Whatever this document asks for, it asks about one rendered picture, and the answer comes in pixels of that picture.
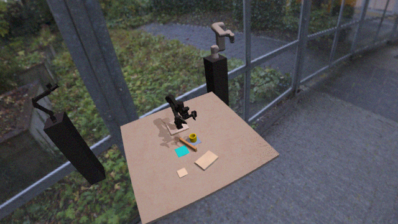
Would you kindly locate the orange curved bar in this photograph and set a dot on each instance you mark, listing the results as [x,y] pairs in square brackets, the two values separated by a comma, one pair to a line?
[188,145]

